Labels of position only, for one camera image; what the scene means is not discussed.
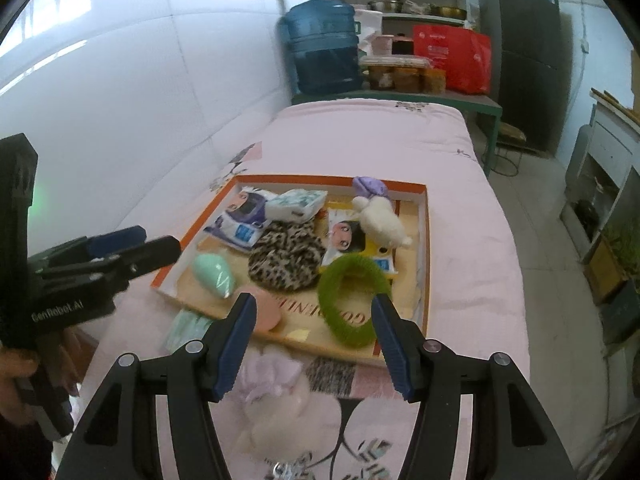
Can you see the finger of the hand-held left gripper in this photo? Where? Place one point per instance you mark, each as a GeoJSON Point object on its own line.
{"type": "Point", "coordinates": [155, 252]}
{"type": "Point", "coordinates": [117, 237]}

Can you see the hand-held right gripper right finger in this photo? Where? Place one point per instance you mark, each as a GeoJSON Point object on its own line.
{"type": "Point", "coordinates": [392, 350]}

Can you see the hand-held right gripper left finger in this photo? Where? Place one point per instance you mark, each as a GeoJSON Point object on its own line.
{"type": "Point", "coordinates": [235, 345]}

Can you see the pale pink scrunchie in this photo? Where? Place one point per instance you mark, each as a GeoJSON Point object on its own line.
{"type": "Point", "coordinates": [267, 375]}

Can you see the peach powder puff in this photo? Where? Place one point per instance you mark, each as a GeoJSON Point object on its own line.
{"type": "Point", "coordinates": [269, 310]}

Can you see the mint green sponge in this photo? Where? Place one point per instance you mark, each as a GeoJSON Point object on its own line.
{"type": "Point", "coordinates": [212, 272]}

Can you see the shallow cardboard box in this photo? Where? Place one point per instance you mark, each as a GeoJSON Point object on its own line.
{"type": "Point", "coordinates": [320, 330]}

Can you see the cream plush bear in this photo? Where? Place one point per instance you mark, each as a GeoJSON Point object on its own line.
{"type": "Point", "coordinates": [382, 222]}
{"type": "Point", "coordinates": [295, 420]}

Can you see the leopard print scrunchie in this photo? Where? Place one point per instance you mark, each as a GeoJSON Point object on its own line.
{"type": "Point", "coordinates": [287, 260]}

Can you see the green and white tissue packet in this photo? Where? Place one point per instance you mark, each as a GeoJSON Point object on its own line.
{"type": "Point", "coordinates": [295, 205]}

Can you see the purple scrunchie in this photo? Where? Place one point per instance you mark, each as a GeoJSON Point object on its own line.
{"type": "Point", "coordinates": [370, 187]}

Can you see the person's left hand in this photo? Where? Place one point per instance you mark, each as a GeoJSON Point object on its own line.
{"type": "Point", "coordinates": [17, 370]}

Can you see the green patterned tissue packet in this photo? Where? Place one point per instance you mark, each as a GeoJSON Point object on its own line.
{"type": "Point", "coordinates": [187, 330]}

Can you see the blue and white tissue packet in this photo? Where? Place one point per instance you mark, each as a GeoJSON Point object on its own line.
{"type": "Point", "coordinates": [240, 220]}

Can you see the yellow tissue packet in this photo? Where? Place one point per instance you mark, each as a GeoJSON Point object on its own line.
{"type": "Point", "coordinates": [350, 245]}

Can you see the pink bed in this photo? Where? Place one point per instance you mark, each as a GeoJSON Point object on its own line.
{"type": "Point", "coordinates": [400, 135]}

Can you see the yellow planter box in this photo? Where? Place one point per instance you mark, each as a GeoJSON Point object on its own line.
{"type": "Point", "coordinates": [605, 270]}

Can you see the dark planter box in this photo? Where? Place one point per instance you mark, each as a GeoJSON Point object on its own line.
{"type": "Point", "coordinates": [622, 315]}

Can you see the round metal stool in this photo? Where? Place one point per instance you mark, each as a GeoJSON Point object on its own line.
{"type": "Point", "coordinates": [511, 135]}

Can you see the brown food jar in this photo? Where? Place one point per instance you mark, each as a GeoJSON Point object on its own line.
{"type": "Point", "coordinates": [407, 80]}
{"type": "Point", "coordinates": [433, 81]}
{"type": "Point", "coordinates": [381, 79]}

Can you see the blue water jug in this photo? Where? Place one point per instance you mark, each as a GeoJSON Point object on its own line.
{"type": "Point", "coordinates": [322, 40]}

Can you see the grey counter cabinet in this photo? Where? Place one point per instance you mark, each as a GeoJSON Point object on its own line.
{"type": "Point", "coordinates": [607, 160]}

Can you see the red shopping bag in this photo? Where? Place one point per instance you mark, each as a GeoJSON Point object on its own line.
{"type": "Point", "coordinates": [450, 60]}

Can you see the pink plastic container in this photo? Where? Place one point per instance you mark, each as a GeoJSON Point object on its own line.
{"type": "Point", "coordinates": [383, 45]}

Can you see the white plastic bag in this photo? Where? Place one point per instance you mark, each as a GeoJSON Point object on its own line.
{"type": "Point", "coordinates": [369, 27]}

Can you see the dark grey fridge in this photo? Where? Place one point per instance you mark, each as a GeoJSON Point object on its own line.
{"type": "Point", "coordinates": [525, 50]}

